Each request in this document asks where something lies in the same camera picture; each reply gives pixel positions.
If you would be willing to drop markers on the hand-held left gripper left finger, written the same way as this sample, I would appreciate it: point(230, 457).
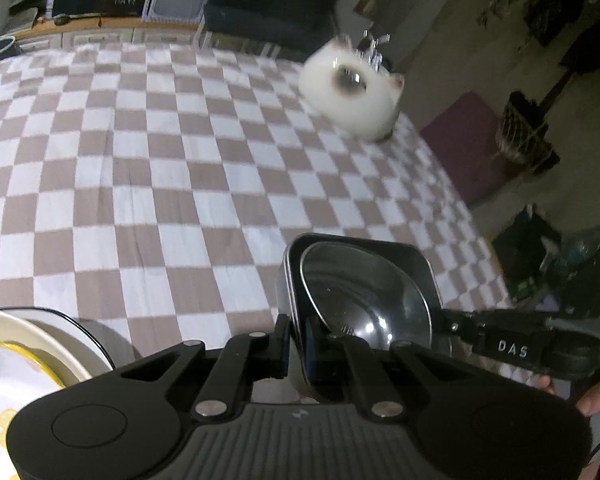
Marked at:
point(281, 347)

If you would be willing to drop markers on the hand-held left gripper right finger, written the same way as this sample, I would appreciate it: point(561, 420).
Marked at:
point(314, 355)

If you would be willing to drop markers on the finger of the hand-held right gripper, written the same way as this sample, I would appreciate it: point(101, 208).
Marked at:
point(505, 345)

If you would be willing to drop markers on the square steel bowl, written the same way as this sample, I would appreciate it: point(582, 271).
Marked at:
point(415, 264)

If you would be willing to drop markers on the white square bowl dark rim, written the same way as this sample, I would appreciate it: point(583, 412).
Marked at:
point(82, 345)

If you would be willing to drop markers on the cream ceramic bowl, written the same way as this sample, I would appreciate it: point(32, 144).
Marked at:
point(40, 345)

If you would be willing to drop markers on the floral bowl with yellow rim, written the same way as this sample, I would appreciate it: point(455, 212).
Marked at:
point(5, 390)

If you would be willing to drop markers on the purple floor mat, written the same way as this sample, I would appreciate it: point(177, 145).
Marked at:
point(475, 150)

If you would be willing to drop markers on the brown white checkered tablecloth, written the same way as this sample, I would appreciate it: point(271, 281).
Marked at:
point(155, 185)

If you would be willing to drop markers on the net basket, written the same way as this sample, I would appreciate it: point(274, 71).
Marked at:
point(527, 135)

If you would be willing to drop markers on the white cat-shaped ceramic pot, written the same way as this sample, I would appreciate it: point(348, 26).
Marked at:
point(350, 90)

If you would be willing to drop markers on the dark sofa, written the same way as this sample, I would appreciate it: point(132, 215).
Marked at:
point(270, 5)

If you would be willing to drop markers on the low wooden cabinet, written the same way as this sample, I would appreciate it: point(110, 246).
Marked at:
point(115, 30)

